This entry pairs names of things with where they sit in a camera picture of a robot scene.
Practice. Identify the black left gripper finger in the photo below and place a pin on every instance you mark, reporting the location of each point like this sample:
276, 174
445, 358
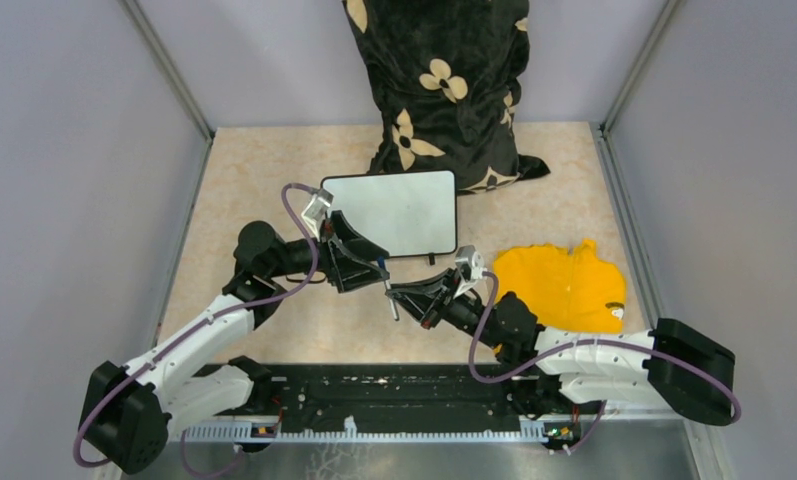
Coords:
353, 274
353, 241

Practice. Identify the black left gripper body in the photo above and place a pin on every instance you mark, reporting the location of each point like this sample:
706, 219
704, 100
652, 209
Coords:
326, 240

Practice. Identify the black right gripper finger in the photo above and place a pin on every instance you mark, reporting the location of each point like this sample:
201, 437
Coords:
422, 308
427, 287

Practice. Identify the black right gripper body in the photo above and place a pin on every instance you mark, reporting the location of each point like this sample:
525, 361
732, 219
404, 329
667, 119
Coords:
463, 312

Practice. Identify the white marker pen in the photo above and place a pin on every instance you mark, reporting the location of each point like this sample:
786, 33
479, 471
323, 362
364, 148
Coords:
392, 303

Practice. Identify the small black-framed whiteboard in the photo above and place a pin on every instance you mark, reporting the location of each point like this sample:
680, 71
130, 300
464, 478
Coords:
407, 214

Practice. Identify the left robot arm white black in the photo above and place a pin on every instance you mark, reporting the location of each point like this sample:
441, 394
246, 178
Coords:
131, 411

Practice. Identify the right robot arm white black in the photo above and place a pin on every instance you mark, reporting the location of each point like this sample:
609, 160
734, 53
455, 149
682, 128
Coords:
671, 366

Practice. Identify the yellow cloth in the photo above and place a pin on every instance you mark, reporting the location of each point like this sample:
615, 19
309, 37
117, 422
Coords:
568, 289

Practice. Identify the black floral plush blanket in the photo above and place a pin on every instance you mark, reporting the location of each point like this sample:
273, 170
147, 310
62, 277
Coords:
444, 76

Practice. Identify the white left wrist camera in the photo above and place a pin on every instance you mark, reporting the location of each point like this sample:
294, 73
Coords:
316, 211

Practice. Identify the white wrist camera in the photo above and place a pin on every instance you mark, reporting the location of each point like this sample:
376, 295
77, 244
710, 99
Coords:
316, 211
470, 267

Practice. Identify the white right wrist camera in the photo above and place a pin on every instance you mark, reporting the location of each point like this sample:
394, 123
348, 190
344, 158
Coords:
470, 267

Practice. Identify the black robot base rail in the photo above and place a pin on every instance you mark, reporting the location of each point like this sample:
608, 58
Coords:
383, 403

